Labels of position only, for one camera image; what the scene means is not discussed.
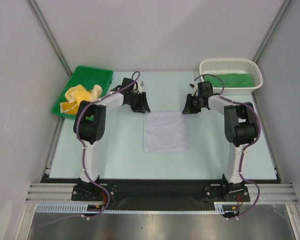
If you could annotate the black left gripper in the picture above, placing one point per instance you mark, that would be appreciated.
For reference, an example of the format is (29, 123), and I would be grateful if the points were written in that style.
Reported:
(142, 105)

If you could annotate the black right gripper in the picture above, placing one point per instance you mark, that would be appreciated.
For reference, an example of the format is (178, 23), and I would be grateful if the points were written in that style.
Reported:
(192, 103)

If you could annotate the white towel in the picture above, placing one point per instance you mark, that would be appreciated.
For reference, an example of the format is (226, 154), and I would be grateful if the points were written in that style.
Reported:
(165, 132)

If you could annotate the green towel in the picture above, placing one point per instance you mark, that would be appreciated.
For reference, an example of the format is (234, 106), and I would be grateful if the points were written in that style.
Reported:
(231, 80)

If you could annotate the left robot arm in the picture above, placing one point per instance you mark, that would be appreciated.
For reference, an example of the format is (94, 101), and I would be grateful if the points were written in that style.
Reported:
(90, 122)

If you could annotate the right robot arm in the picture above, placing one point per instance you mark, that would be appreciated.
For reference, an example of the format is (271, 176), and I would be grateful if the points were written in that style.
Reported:
(241, 129)

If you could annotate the white perforated basket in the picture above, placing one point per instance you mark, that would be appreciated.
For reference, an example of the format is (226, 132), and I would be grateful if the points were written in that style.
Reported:
(223, 66)

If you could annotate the green plastic bin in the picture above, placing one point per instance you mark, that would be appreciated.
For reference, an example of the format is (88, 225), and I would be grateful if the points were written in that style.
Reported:
(87, 77)

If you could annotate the yellow towel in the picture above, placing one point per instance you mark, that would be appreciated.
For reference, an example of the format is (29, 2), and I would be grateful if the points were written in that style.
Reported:
(75, 95)

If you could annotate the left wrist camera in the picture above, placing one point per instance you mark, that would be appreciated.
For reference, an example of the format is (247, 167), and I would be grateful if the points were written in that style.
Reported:
(139, 85)

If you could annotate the grey cable duct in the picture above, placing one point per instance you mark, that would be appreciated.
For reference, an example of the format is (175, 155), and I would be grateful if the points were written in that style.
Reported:
(93, 208)

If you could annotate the aluminium frame rail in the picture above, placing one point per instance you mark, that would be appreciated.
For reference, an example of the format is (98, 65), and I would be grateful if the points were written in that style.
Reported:
(66, 192)

